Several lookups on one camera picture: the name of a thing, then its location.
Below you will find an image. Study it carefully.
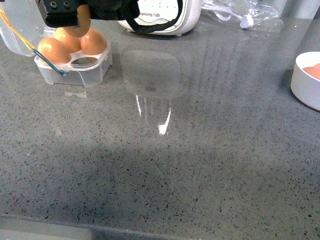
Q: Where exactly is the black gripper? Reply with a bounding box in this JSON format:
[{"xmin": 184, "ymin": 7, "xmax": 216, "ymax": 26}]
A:
[{"xmin": 35, "ymin": 0, "xmax": 139, "ymax": 28}]

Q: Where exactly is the brown egg front in bowl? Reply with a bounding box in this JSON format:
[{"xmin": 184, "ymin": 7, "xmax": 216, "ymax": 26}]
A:
[{"xmin": 302, "ymin": 63, "xmax": 320, "ymax": 80}]

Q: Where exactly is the brown egg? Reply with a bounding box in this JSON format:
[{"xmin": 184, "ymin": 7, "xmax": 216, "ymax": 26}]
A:
[
  {"xmin": 63, "ymin": 4, "xmax": 91, "ymax": 38},
  {"xmin": 80, "ymin": 28, "xmax": 108, "ymax": 55},
  {"xmin": 53, "ymin": 27, "xmax": 81, "ymax": 53},
  {"xmin": 302, "ymin": 63, "xmax": 320, "ymax": 80},
  {"xmin": 37, "ymin": 37, "xmax": 71, "ymax": 64}
]

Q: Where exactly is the yellow rubber band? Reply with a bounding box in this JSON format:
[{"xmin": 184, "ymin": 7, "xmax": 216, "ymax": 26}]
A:
[{"xmin": 0, "ymin": 6, "xmax": 36, "ymax": 52}]

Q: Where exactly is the clear plastic egg box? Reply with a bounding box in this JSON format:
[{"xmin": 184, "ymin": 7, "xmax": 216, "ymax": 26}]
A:
[{"xmin": 0, "ymin": 0, "xmax": 113, "ymax": 87}]

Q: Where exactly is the white soy milk maker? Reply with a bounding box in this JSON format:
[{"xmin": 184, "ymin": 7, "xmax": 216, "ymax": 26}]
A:
[{"xmin": 119, "ymin": 0, "xmax": 202, "ymax": 36}]

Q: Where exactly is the white round bowl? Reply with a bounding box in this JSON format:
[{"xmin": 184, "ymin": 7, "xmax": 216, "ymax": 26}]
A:
[{"xmin": 290, "ymin": 51, "xmax": 320, "ymax": 111}]

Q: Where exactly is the black cable loop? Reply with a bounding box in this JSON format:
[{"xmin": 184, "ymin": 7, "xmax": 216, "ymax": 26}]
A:
[{"xmin": 121, "ymin": 0, "xmax": 184, "ymax": 35}]

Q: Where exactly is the white power cable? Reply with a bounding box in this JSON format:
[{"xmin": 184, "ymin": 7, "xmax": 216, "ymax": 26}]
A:
[{"xmin": 203, "ymin": 2, "xmax": 255, "ymax": 29}]

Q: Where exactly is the blue rubber band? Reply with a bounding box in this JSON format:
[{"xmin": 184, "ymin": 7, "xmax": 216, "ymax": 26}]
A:
[{"xmin": 32, "ymin": 48, "xmax": 68, "ymax": 77}]

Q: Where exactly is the clear plastic bag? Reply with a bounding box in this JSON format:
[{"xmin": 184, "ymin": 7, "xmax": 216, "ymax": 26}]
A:
[{"xmin": 202, "ymin": 0, "xmax": 284, "ymax": 33}]

